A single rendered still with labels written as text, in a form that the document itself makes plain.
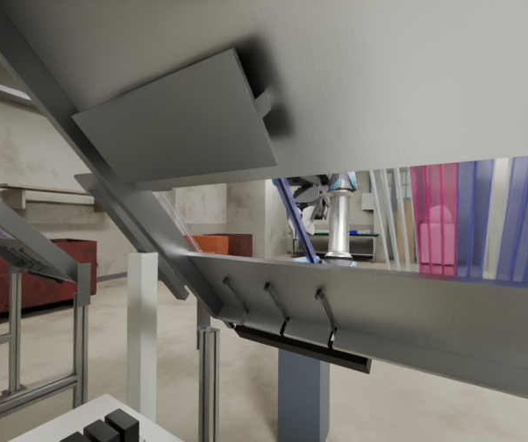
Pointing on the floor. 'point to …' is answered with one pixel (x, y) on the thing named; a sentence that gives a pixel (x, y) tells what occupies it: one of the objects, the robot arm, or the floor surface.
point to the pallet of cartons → (212, 244)
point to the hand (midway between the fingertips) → (296, 233)
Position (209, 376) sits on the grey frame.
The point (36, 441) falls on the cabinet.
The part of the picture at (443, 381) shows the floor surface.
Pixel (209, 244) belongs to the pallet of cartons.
